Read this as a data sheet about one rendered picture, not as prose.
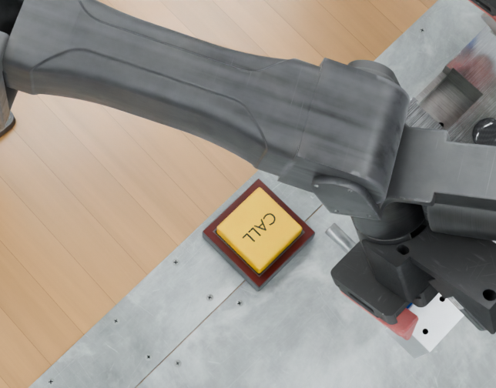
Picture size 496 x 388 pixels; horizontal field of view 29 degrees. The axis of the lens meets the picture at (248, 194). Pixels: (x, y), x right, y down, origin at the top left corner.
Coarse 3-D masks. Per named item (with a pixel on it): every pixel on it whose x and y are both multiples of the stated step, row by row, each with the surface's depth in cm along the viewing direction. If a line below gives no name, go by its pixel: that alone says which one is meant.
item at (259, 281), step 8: (256, 184) 96; (264, 184) 96; (248, 192) 96; (272, 192) 96; (240, 200) 96; (280, 200) 96; (232, 208) 95; (288, 208) 96; (224, 216) 95; (296, 216) 95; (216, 224) 95; (304, 224) 95; (208, 232) 95; (304, 232) 95; (312, 232) 95; (216, 240) 94; (304, 240) 95; (224, 248) 94; (296, 248) 94; (232, 256) 94; (280, 256) 94; (288, 256) 94; (240, 264) 94; (280, 264) 94; (248, 272) 94; (264, 272) 94; (272, 272) 94; (256, 280) 93; (264, 280) 93
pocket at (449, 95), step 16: (448, 80) 96; (464, 80) 93; (416, 96) 94; (432, 96) 95; (448, 96) 95; (464, 96) 95; (480, 96) 93; (432, 112) 95; (448, 112) 95; (448, 128) 94
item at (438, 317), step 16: (336, 224) 83; (336, 240) 83; (352, 240) 83; (432, 304) 79; (448, 304) 79; (432, 320) 79; (448, 320) 79; (400, 336) 81; (416, 336) 78; (432, 336) 79; (416, 352) 81
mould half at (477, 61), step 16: (480, 32) 94; (464, 48) 94; (480, 48) 94; (448, 64) 93; (464, 64) 93; (480, 64) 93; (480, 80) 93; (416, 112) 92; (464, 112) 92; (480, 112) 92; (432, 128) 91; (464, 128) 91
